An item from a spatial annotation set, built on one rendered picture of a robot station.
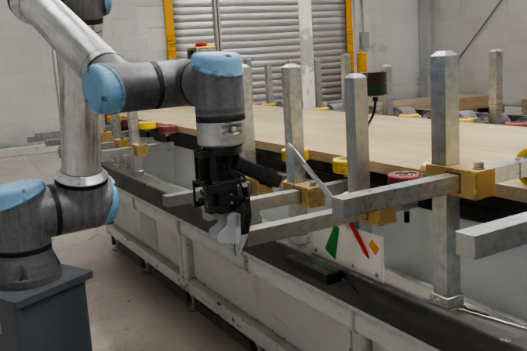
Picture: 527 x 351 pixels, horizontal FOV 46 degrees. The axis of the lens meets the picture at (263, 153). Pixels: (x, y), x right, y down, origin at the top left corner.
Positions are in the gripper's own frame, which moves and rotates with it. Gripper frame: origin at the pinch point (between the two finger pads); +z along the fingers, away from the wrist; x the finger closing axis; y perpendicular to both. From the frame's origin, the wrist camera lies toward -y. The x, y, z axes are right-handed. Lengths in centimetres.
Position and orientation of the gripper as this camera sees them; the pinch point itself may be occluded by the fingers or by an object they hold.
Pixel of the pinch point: (239, 248)
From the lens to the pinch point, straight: 117.7
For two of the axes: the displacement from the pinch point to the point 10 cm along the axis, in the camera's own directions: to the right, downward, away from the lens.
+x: 5.1, 1.1, -8.5
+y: -8.6, 1.3, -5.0
